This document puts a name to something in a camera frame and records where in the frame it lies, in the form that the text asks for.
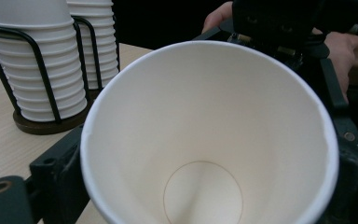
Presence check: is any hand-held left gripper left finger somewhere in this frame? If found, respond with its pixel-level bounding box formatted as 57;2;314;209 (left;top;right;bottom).
29;124;91;224

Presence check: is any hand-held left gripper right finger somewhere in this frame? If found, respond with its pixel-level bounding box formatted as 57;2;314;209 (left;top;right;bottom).
318;146;358;224

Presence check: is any black wire double cup holder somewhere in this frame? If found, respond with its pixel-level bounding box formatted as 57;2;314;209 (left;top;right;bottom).
0;15;120;135

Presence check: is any white paper cup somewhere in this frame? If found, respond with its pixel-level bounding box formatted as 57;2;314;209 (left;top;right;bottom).
79;40;340;224

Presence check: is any short stack of white cups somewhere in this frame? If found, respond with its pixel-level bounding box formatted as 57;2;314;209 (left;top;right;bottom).
0;0;88;123

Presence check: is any tall stack of white cups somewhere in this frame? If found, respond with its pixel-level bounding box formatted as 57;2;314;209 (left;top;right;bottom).
66;0;120;91

